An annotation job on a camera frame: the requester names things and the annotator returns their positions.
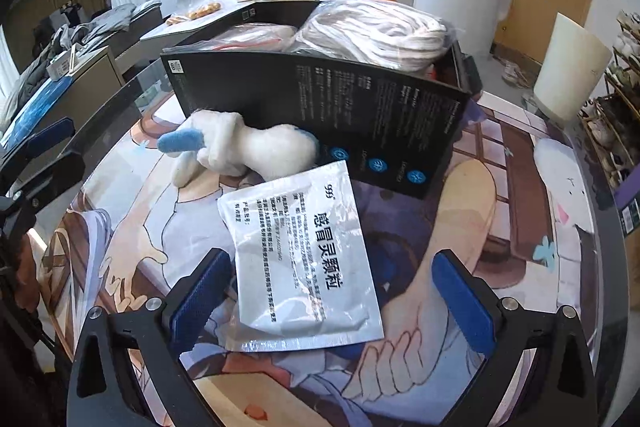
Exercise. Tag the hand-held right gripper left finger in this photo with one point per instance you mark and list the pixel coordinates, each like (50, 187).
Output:
(200, 302)

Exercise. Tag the small white box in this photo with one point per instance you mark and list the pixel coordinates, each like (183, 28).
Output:
(65, 63)

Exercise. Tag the white and blue plush toy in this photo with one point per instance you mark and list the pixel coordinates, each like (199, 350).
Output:
(260, 147)

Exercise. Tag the grey cart table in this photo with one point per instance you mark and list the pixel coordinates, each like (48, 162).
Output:
(150, 24)

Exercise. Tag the grey clothing pile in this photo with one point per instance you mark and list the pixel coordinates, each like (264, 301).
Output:
(75, 32)

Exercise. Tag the patterned slippers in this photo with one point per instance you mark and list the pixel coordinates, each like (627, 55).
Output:
(515, 72)

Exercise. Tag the clear bag of white cloth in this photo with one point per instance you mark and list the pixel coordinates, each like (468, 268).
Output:
(250, 38)

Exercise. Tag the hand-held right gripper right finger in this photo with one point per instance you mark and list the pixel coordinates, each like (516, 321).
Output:
(460, 302)

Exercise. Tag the brown low cabinet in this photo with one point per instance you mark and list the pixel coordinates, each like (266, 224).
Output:
(95, 77)

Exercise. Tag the silver medicine packet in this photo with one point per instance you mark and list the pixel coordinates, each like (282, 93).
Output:
(305, 257)

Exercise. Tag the black cardboard box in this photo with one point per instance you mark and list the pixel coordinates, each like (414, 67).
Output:
(325, 107)

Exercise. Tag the wooden shoe rack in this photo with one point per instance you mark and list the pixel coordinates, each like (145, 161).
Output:
(615, 107)

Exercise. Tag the purple box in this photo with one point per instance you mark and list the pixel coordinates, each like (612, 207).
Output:
(627, 212)

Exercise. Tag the blue patterned bag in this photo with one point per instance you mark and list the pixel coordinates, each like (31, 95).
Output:
(25, 119)

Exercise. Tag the white cylinder bin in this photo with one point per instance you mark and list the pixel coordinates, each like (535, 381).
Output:
(570, 67)

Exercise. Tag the printed table mat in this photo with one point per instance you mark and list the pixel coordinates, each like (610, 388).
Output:
(450, 232)

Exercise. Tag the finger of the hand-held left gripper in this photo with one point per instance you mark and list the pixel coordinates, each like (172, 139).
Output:
(50, 138)
(50, 174)

